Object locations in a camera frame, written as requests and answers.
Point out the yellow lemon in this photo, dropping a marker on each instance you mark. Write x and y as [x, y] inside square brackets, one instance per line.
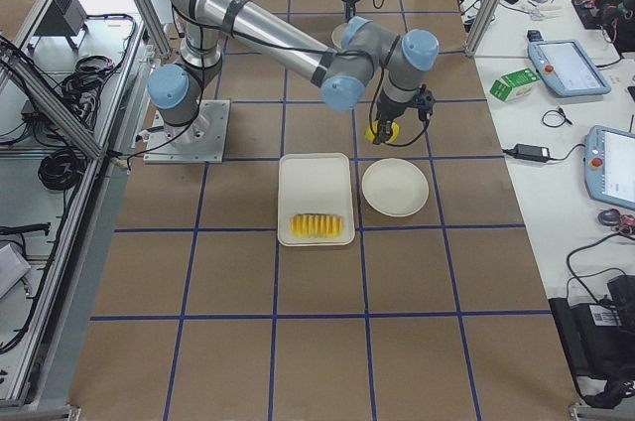
[368, 134]

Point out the white bowl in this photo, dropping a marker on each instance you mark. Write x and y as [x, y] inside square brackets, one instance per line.
[337, 35]

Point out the cream round plate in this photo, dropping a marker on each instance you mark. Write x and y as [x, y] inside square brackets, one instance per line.
[395, 187]

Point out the cream rectangular tray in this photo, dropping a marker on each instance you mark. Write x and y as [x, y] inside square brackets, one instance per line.
[314, 183]

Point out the sliced yellow mango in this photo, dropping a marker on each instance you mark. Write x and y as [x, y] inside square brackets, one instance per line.
[316, 225]

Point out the green white carton box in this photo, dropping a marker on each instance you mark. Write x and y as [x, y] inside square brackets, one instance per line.
[513, 85]

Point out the black power adapter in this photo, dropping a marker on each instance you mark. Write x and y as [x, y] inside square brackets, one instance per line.
[532, 153]

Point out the blue teach pendant far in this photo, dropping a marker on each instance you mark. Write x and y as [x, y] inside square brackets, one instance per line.
[566, 69]

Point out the blue teach pendant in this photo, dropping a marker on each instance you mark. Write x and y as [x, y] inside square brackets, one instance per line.
[566, 69]
[609, 166]

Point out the blue teach pendant near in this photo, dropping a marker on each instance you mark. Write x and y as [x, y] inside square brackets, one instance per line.
[609, 166]

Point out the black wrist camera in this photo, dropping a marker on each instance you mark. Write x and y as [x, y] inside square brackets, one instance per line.
[425, 102]

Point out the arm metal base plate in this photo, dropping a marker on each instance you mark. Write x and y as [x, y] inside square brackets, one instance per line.
[204, 141]

